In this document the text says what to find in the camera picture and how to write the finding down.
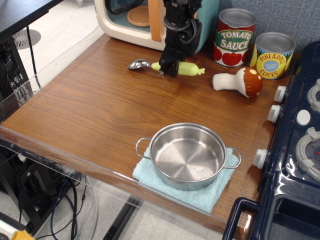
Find tomato sauce can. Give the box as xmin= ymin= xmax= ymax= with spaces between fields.
xmin=212 ymin=8 xmax=257 ymax=67

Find dark blue toy stove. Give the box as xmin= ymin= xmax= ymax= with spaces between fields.
xmin=223 ymin=41 xmax=320 ymax=240

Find pineapple slices can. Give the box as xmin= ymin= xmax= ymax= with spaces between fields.
xmin=249 ymin=32 xmax=296 ymax=80

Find white stove knob lower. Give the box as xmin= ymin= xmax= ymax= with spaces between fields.
xmin=253 ymin=149 xmax=268 ymax=170

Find stainless steel pot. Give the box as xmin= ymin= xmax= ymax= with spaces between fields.
xmin=137 ymin=122 xmax=242 ymax=191

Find white stove knob middle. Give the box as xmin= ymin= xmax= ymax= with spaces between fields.
xmin=267 ymin=105 xmax=281 ymax=124

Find light blue cloth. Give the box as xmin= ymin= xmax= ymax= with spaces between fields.
xmin=132 ymin=148 xmax=235 ymax=215

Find round floor vent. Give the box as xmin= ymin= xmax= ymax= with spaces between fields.
xmin=12 ymin=29 xmax=41 ymax=50

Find plush mushroom toy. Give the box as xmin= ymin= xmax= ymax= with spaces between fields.
xmin=212 ymin=67 xmax=263 ymax=98

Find blue cable on floor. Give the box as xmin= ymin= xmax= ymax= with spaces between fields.
xmin=49 ymin=177 xmax=78 ymax=240

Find yellow-handled metal spoon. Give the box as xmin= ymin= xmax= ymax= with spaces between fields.
xmin=127 ymin=58 xmax=205 ymax=77

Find toy microwave oven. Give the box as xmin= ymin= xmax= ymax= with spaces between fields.
xmin=94 ymin=0 xmax=220 ymax=53

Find black cable on floor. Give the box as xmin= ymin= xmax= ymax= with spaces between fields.
xmin=34 ymin=174 xmax=88 ymax=240

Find table leg base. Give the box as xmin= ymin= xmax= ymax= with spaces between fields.
xmin=103 ymin=196 xmax=143 ymax=240

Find orange microwave turntable plate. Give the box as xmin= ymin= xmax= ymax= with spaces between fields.
xmin=127 ymin=5 xmax=150 ymax=27

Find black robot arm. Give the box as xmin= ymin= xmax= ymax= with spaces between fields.
xmin=158 ymin=0 xmax=202 ymax=77

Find white stove knob upper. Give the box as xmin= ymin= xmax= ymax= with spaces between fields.
xmin=274 ymin=85 xmax=287 ymax=104

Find white stove knob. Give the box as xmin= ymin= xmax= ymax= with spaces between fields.
xmin=274 ymin=85 xmax=287 ymax=104
xmin=253 ymin=149 xmax=268 ymax=170
xmin=267 ymin=105 xmax=281 ymax=124

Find black desk at left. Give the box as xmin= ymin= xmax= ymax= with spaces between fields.
xmin=0 ymin=0 xmax=62 ymax=43

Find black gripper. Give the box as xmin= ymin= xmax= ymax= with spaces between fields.
xmin=158 ymin=19 xmax=202 ymax=77

